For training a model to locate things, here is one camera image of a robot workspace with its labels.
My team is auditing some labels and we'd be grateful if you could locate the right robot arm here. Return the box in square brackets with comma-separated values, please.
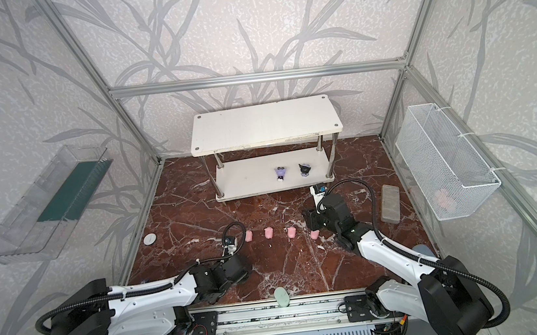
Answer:
[304, 193, 511, 335]

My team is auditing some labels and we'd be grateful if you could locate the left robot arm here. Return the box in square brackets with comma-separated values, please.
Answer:
[35, 254, 252, 335]

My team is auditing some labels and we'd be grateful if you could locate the grey stone block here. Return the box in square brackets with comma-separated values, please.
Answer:
[381, 184, 401, 225]

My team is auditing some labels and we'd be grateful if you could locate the pale green oval disc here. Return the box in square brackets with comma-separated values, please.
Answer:
[274, 287, 291, 308]

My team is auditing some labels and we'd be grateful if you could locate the small white round disc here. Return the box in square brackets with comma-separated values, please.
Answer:
[143, 233, 157, 246]

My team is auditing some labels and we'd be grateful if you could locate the white two-tier shelf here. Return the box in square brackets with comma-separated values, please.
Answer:
[191, 94, 343, 202]

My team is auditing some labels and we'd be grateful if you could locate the pink toy in basket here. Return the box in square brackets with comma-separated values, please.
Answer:
[434, 188, 457, 212]

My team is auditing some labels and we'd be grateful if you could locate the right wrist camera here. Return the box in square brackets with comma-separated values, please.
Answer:
[310, 183, 327, 204]

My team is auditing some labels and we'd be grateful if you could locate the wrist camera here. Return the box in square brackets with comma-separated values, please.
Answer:
[310, 183, 327, 204]
[222, 235, 238, 256]

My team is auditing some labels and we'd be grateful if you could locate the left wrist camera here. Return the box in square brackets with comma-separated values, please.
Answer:
[222, 235, 238, 256]

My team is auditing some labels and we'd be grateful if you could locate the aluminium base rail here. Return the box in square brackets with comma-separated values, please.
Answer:
[72, 276, 488, 335]

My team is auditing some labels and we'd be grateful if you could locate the white wire basket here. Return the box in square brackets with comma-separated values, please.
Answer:
[395, 103, 502, 221]

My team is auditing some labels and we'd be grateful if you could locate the clear plastic wall bin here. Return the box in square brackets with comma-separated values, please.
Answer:
[0, 145, 113, 265]

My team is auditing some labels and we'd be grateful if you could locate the aluminium cage frame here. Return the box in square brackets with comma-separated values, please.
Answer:
[32, 0, 537, 335]

